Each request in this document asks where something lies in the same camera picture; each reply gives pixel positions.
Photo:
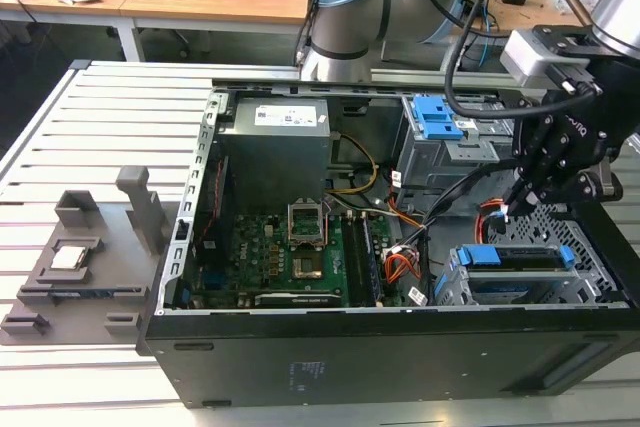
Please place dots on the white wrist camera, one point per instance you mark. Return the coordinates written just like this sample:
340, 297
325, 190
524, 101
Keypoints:
530, 59

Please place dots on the grey parts rack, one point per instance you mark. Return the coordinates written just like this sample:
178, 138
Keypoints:
115, 257

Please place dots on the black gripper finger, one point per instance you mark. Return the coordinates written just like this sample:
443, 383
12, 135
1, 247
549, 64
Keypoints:
532, 157
585, 187

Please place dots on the white barcode tag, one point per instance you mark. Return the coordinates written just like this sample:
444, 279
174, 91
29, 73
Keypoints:
418, 296

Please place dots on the CPU socket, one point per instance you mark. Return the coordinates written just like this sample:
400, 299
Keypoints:
306, 268

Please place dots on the grey metal disk bay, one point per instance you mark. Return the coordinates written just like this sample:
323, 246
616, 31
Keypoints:
575, 287

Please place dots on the grey metal drive cage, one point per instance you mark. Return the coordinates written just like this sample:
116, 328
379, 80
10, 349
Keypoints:
430, 162

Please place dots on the green motherboard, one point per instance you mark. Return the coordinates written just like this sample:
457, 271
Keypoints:
260, 252

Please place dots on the hard disk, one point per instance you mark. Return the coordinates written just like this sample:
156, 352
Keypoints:
482, 255

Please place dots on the grey power supply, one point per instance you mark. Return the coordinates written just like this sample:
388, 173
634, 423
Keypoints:
275, 157

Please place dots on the black RAM slot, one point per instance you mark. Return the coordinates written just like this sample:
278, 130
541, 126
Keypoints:
353, 262
372, 262

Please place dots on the black graphics card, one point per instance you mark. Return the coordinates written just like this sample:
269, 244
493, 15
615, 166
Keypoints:
300, 299

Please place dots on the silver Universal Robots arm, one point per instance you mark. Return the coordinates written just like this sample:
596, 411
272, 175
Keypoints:
350, 17

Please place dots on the silver CPU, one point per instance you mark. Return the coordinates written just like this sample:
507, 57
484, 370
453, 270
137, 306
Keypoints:
69, 258

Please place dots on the blue plastic cage latch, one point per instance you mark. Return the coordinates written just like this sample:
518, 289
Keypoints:
435, 117

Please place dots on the black PC case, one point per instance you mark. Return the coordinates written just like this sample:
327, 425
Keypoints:
350, 362

